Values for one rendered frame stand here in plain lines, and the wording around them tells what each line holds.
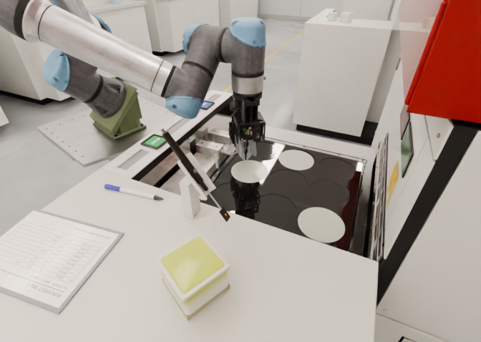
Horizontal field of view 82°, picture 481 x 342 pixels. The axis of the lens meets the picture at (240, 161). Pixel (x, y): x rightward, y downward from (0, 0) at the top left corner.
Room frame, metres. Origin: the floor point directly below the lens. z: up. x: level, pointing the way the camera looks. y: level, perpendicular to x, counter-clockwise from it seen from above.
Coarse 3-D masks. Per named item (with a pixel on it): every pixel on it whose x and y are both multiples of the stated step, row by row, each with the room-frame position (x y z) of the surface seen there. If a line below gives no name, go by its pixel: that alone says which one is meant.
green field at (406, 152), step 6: (408, 126) 0.45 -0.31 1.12; (408, 132) 0.43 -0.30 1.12; (408, 138) 0.41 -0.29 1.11; (402, 144) 0.44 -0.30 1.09; (408, 144) 0.40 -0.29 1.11; (402, 150) 0.42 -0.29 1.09; (408, 150) 0.38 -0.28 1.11; (402, 156) 0.40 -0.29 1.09; (408, 156) 0.37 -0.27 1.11; (402, 162) 0.38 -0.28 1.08; (402, 168) 0.37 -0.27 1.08
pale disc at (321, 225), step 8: (312, 208) 0.46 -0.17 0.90; (320, 208) 0.46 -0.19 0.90; (304, 216) 0.43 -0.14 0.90; (312, 216) 0.43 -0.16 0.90; (320, 216) 0.43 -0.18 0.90; (328, 216) 0.43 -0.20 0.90; (336, 216) 0.43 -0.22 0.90; (304, 224) 0.41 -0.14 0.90; (312, 224) 0.41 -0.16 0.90; (320, 224) 0.41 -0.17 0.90; (328, 224) 0.41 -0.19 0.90; (336, 224) 0.41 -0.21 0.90; (304, 232) 0.39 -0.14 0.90; (312, 232) 0.39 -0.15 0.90; (320, 232) 0.39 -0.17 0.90; (328, 232) 0.39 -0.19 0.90; (336, 232) 0.39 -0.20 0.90; (320, 240) 0.37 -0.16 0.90; (328, 240) 0.37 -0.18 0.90
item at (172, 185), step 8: (224, 144) 0.76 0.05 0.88; (232, 144) 0.77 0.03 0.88; (200, 160) 0.67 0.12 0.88; (208, 160) 0.67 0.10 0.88; (208, 168) 0.63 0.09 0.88; (176, 176) 0.60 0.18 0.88; (184, 176) 0.60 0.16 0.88; (208, 176) 0.63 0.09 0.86; (168, 184) 0.57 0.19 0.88; (176, 184) 0.57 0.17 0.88; (176, 192) 0.53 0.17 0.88
